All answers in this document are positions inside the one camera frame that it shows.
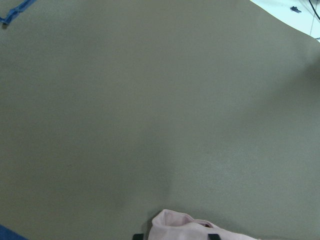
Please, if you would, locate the pink Snoopy t-shirt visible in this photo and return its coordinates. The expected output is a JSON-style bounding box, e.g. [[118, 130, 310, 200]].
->
[[148, 209, 253, 240]]

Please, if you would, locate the blue tape strip left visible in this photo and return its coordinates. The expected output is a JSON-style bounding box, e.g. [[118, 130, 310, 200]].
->
[[0, 0, 36, 25]]

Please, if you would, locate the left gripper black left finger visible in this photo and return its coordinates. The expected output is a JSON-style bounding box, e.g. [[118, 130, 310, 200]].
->
[[132, 233, 144, 240]]

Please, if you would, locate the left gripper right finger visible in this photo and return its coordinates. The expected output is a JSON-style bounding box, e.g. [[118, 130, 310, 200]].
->
[[208, 233, 219, 240]]

